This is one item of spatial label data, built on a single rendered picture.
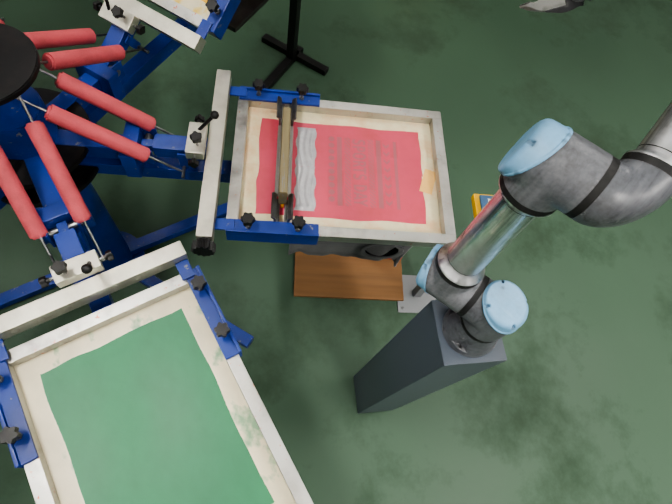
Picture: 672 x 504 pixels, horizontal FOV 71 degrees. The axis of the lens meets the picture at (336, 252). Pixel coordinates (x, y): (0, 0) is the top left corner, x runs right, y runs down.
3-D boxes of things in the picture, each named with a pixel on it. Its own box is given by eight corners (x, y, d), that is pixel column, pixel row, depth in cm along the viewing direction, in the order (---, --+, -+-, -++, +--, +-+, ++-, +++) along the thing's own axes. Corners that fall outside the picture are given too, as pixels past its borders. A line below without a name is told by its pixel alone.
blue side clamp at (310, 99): (318, 106, 186) (320, 93, 179) (318, 116, 184) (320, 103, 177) (240, 98, 181) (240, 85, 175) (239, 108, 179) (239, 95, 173)
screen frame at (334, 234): (437, 117, 191) (440, 111, 187) (453, 248, 166) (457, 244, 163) (239, 98, 180) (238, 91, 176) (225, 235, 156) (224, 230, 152)
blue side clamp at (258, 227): (316, 232, 162) (319, 222, 156) (316, 245, 160) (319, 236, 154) (228, 226, 158) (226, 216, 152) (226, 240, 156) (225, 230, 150)
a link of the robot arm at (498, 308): (494, 352, 116) (522, 339, 103) (448, 319, 117) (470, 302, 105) (514, 315, 121) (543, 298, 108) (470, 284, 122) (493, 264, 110)
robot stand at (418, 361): (393, 410, 234) (507, 360, 126) (357, 413, 230) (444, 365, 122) (387, 373, 241) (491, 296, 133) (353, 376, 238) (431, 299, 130)
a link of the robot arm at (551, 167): (453, 324, 116) (610, 188, 70) (403, 288, 118) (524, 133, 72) (473, 290, 122) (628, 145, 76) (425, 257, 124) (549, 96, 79)
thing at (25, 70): (158, 227, 255) (66, 9, 134) (146, 297, 239) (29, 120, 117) (79, 222, 250) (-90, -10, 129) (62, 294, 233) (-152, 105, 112)
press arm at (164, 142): (209, 146, 164) (207, 137, 160) (207, 160, 162) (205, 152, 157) (157, 142, 162) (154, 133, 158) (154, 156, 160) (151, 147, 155)
